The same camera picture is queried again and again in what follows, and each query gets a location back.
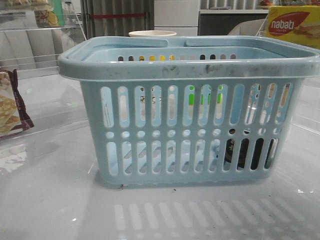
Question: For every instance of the green cartoon snack bag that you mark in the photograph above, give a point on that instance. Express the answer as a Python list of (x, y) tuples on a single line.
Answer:
[(52, 17)]

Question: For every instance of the brown cracker snack packet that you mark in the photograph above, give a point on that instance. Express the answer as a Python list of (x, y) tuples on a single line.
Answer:
[(14, 118)]

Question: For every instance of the cream paper cup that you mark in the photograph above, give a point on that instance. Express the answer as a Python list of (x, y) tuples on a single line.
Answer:
[(152, 33)]

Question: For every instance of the clear acrylic display shelf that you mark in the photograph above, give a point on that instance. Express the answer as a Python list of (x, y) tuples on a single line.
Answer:
[(34, 51)]

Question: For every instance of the yellow nabati wafer box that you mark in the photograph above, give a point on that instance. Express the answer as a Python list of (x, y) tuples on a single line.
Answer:
[(295, 24)]

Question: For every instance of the packaged bread slice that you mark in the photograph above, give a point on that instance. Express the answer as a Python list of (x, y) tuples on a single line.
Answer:
[(26, 3)]

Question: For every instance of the light blue plastic basket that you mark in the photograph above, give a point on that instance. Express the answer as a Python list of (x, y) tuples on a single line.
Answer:
[(195, 109)]

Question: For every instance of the white cabinet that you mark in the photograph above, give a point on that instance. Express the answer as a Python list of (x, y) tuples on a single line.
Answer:
[(180, 16)]

